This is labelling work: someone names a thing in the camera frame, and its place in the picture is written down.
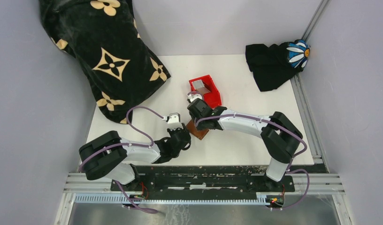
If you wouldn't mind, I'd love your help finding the red plastic bin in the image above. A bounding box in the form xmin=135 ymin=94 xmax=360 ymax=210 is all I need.
xmin=189 ymin=75 xmax=222 ymax=108

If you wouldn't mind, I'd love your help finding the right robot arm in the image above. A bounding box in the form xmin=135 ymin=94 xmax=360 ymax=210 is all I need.
xmin=187 ymin=98 xmax=307 ymax=191

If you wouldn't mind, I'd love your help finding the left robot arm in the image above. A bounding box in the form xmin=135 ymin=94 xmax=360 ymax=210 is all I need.
xmin=79 ymin=127 xmax=191 ymax=191

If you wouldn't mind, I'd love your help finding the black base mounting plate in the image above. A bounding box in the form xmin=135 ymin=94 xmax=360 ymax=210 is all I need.
xmin=123 ymin=165 xmax=295 ymax=200

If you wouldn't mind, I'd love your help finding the black cloth with daisy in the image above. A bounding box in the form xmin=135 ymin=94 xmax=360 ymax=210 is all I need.
xmin=245 ymin=39 xmax=310 ymax=92

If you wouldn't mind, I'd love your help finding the black blanket with beige flowers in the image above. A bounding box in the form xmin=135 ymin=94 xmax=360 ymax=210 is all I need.
xmin=38 ymin=0 xmax=170 ymax=124

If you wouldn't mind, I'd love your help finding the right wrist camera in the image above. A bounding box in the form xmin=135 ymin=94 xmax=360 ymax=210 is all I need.
xmin=187 ymin=91 xmax=204 ymax=103

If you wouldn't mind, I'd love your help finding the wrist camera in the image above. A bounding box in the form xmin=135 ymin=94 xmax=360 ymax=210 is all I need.
xmin=162 ymin=112 xmax=183 ymax=130
xmin=187 ymin=91 xmax=204 ymax=103

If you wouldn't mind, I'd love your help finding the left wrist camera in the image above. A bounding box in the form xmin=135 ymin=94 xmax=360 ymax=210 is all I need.
xmin=162 ymin=112 xmax=183 ymax=130

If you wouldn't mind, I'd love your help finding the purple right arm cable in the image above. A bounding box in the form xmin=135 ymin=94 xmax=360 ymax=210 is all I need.
xmin=187 ymin=90 xmax=310 ymax=211

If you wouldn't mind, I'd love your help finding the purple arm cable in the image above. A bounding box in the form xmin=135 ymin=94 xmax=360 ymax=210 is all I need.
xmin=78 ymin=105 xmax=167 ymax=215
xmin=187 ymin=90 xmax=310 ymax=211

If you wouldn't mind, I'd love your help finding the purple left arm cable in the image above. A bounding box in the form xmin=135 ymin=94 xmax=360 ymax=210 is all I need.
xmin=78 ymin=105 xmax=167 ymax=215

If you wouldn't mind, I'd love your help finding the aluminium rail frame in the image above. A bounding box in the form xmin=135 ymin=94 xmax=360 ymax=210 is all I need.
xmin=53 ymin=0 xmax=354 ymax=225

